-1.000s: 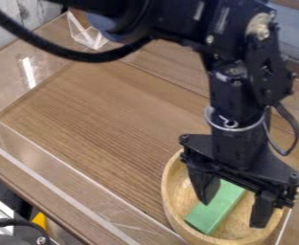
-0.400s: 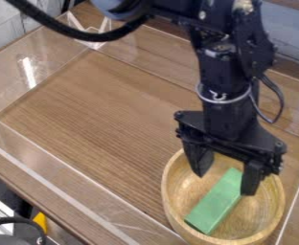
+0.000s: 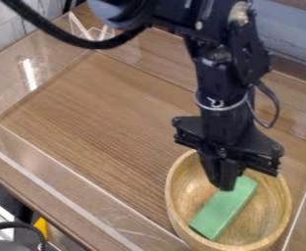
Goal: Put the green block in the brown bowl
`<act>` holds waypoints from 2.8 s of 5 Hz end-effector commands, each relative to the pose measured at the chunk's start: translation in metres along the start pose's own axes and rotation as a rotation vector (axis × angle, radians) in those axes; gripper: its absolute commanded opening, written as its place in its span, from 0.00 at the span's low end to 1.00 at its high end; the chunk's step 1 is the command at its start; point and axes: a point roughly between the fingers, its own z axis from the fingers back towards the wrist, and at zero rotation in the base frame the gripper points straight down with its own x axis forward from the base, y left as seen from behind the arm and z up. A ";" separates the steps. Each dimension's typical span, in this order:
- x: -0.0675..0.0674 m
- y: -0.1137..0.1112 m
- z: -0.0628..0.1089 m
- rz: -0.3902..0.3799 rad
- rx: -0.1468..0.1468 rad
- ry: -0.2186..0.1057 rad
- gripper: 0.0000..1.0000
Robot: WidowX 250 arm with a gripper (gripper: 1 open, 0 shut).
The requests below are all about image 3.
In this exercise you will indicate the green rectangular block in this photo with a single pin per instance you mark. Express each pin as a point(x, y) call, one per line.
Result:
point(221, 210)

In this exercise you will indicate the yellow black device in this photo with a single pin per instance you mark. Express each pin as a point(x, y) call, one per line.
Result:
point(32, 237)

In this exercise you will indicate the brown wooden bowl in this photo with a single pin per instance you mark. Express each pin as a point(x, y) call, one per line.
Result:
point(258, 225)

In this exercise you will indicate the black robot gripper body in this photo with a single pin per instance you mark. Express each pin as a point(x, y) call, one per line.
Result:
point(225, 133)

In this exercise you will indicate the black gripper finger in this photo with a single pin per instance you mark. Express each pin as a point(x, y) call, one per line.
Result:
point(210, 164)
point(230, 172)

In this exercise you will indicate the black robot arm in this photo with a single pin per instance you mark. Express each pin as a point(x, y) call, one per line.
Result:
point(232, 59)

